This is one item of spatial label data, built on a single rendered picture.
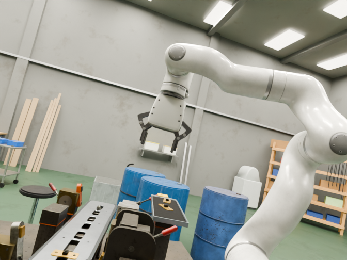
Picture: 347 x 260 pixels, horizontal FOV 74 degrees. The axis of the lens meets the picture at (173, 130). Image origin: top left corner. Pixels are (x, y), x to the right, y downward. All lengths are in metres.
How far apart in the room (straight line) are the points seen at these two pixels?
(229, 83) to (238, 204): 2.74
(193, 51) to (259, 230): 0.52
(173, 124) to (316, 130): 0.37
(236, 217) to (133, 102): 5.58
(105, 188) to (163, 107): 4.25
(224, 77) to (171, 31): 8.24
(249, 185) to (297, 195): 7.88
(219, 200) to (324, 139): 2.71
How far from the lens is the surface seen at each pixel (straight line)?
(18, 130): 7.91
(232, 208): 3.30
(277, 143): 9.37
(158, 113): 0.68
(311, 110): 0.70
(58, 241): 1.03
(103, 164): 7.86
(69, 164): 7.95
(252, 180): 8.65
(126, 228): 0.68
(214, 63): 0.64
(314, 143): 0.66
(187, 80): 0.70
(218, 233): 3.36
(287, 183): 0.70
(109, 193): 4.89
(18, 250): 0.91
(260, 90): 0.70
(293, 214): 0.70
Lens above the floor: 1.42
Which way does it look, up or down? 5 degrees up
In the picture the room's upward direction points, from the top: 13 degrees clockwise
